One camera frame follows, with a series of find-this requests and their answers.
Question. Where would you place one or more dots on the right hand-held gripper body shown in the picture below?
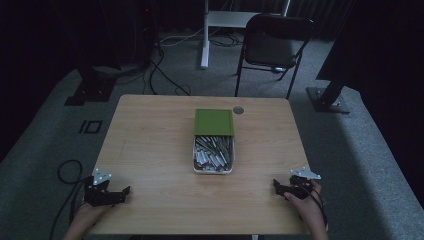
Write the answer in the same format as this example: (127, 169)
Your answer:
(300, 186)

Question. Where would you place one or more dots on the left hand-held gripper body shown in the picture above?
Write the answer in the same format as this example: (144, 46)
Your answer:
(100, 195)

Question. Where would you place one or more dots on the person's left hand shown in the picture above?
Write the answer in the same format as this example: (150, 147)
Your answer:
(89, 213)

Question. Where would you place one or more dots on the person's right hand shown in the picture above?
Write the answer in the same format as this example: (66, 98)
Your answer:
(308, 208)

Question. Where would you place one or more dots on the white open box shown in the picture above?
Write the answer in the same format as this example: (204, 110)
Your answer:
(213, 171)

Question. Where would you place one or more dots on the pile of small silver packets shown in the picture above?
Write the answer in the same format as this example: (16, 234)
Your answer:
(213, 153)

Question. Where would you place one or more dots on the small round brown object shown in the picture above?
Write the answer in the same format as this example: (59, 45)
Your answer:
(238, 110)

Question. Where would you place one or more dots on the green box lid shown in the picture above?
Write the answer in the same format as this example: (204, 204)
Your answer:
(213, 122)

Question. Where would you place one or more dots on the black slanted stand with base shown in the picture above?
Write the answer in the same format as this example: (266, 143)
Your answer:
(328, 96)

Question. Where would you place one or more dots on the black folding chair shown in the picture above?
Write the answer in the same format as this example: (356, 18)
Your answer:
(271, 43)

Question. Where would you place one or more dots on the black stand with base plate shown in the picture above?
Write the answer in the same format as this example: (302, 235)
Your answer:
(90, 90)

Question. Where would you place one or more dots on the white desk frame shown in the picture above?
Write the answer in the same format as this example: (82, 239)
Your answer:
(206, 36)

